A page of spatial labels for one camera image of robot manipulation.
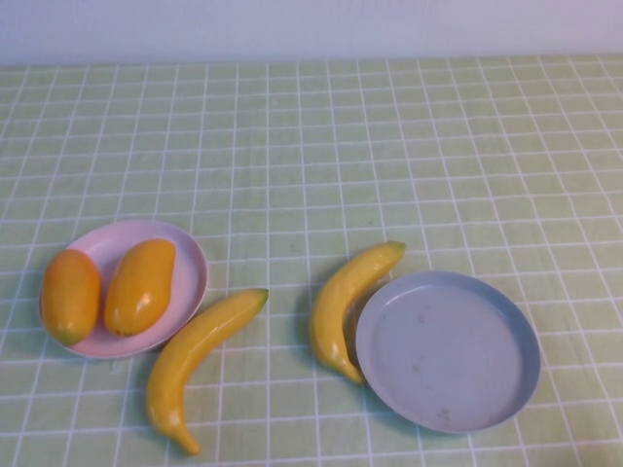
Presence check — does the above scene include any green checked tablecloth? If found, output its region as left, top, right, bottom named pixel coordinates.
left=0, top=52, right=623, bottom=467

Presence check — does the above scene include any large yellow banana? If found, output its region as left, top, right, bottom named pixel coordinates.
left=146, top=287, right=270, bottom=457

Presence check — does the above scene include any small yellow banana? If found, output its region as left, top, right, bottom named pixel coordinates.
left=310, top=240, right=408, bottom=385

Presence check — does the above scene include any pink round plate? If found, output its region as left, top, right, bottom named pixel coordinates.
left=38, top=218, right=210, bottom=360

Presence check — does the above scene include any blue round plate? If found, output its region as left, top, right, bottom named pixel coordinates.
left=354, top=270, right=542, bottom=436

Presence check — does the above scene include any orange yellow mango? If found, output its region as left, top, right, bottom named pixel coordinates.
left=103, top=237, right=177, bottom=338
left=40, top=248, right=102, bottom=347

